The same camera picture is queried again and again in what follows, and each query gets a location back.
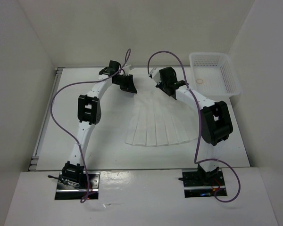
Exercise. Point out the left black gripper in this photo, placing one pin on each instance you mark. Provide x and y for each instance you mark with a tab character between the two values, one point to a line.
129	86

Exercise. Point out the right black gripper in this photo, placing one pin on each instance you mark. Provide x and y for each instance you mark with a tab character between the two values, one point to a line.
160	85

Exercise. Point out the white pleated skirt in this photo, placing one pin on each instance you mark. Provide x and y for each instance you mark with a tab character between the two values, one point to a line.
159	120

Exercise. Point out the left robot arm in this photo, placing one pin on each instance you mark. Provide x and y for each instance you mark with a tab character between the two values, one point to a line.
89	115

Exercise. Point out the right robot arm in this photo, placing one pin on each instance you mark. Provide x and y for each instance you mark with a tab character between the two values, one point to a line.
215	123

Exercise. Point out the white plastic basket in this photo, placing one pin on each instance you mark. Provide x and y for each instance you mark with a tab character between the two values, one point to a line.
218	73

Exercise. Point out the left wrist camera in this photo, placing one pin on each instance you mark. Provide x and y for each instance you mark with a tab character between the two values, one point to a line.
128	68

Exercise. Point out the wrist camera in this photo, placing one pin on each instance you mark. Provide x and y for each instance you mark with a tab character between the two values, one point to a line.
155	75
128	68

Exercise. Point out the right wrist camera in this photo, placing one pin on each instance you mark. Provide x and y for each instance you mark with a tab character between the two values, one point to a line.
155	75

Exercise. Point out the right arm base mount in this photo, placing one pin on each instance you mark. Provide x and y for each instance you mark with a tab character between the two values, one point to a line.
195	187

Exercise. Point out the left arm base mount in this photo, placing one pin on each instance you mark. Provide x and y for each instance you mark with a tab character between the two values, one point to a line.
67	189

